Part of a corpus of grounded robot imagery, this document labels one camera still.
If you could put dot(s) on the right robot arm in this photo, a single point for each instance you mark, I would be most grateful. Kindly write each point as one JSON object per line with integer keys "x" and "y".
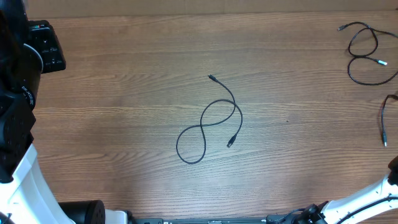
{"x": 366, "y": 203}

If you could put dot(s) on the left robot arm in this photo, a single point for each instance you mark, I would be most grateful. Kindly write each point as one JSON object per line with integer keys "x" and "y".
{"x": 28, "y": 50}

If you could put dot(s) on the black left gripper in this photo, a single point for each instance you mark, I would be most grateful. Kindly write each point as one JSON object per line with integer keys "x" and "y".
{"x": 45, "y": 38}

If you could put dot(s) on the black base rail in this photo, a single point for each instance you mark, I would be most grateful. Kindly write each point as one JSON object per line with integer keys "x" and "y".
{"x": 253, "y": 220}

